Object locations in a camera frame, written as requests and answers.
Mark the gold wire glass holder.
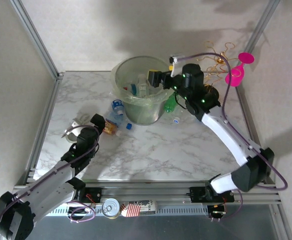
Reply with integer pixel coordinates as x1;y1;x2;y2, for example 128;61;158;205
196;40;239;91

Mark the aluminium frame post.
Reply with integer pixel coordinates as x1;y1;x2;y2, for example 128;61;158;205
9;0;64;80
236;0;282;87

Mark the pink plastic wine glass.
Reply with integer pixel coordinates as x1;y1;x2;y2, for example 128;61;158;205
224;51;256;88

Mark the small green plastic bottle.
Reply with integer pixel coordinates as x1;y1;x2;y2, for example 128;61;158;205
163;94;178;115

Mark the red white striped packet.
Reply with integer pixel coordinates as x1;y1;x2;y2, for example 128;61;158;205
120;199;158;218

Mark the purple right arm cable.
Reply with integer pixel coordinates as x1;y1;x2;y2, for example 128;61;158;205
182;52;289;222

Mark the clear plastic bin liner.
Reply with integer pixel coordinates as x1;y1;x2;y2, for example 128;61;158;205
109;56;176;106

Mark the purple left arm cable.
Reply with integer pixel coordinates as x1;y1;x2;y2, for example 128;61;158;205
0;124;100;240

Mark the clear plastic bin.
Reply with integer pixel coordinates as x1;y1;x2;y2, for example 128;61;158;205
111;55;177;126

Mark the silver tin can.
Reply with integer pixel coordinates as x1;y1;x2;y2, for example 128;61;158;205
101;198;121;220

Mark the clear bottle with blue cap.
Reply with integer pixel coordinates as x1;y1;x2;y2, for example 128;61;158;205
172;113;198;126

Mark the grey slotted cable duct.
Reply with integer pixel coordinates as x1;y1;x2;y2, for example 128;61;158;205
45;205;209;217

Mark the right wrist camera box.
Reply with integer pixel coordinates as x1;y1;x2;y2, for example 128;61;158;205
169;52;184;77

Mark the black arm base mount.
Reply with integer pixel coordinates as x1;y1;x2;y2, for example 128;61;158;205
189;186;235;203
73;186;103;204

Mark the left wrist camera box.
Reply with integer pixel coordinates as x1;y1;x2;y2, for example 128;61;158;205
60;119;79;144

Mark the aluminium frame side rail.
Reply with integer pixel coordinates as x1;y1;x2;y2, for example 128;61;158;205
235;86;276;186
23;73;64;186

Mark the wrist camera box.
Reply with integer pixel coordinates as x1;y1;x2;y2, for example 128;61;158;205
169;52;184;77
60;119;79;144

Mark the clear bottle with white label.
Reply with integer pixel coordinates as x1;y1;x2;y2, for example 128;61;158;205
136;74;148;98

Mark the red and tan snack packet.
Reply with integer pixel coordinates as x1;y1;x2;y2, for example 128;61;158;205
102;119;123;137

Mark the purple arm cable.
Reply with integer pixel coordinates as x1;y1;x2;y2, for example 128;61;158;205
182;52;289;222
0;124;100;240

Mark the aluminium front rail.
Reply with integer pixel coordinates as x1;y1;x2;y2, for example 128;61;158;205
12;181;281;208

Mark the small circuit board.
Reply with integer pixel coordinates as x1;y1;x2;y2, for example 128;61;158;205
207;203;227;222

